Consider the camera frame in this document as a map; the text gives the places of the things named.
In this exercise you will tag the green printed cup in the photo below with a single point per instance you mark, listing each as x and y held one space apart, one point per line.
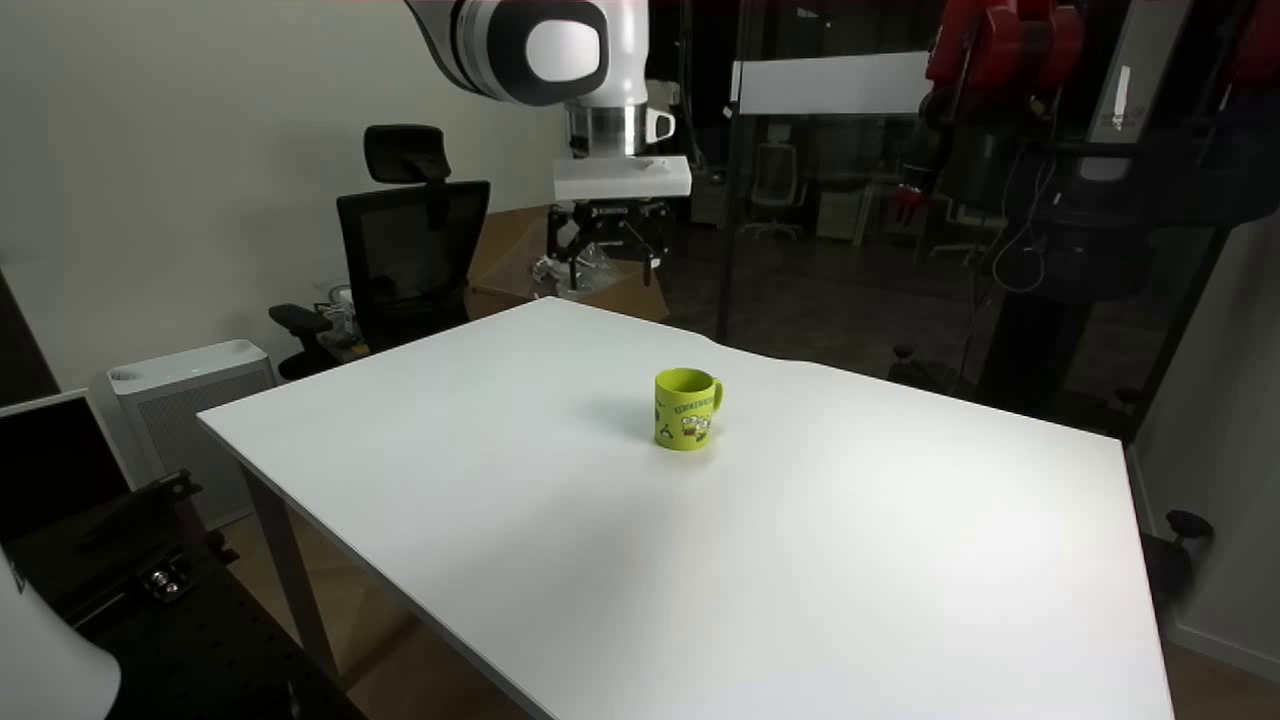
686 410

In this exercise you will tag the white floor heater unit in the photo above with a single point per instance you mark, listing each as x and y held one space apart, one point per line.
186 401

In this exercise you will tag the white rectangular light panel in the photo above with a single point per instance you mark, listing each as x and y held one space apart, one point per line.
827 80

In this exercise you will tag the red robot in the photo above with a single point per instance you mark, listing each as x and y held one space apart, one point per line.
1003 44

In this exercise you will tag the white table leg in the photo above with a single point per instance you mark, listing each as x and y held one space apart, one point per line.
290 572

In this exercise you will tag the black open case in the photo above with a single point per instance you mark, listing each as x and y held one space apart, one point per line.
53 460

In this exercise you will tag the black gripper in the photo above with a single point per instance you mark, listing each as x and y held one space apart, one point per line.
618 226

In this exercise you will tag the black office chair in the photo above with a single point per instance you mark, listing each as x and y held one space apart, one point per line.
407 266

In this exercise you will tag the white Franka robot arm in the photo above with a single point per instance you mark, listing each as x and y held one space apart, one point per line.
535 44

